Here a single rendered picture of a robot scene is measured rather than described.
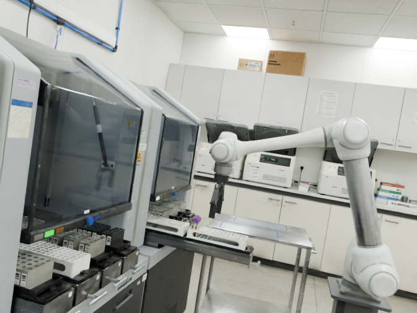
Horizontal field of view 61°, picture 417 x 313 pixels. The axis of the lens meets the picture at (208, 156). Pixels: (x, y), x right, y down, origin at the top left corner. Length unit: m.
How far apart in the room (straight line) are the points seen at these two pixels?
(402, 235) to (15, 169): 3.79
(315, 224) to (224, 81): 2.00
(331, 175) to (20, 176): 3.43
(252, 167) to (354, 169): 2.57
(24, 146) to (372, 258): 1.34
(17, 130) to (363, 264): 1.36
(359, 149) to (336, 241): 2.66
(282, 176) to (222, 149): 2.56
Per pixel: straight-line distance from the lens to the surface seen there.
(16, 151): 1.03
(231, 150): 1.56
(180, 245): 1.84
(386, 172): 4.78
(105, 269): 1.39
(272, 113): 4.37
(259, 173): 4.08
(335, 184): 4.08
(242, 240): 1.77
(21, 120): 1.03
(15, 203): 1.07
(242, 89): 4.45
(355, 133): 1.54
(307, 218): 4.11
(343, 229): 4.15
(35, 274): 1.20
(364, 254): 1.66
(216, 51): 4.99
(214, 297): 2.56
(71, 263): 1.27
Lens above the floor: 1.33
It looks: 3 degrees down
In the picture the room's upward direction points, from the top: 9 degrees clockwise
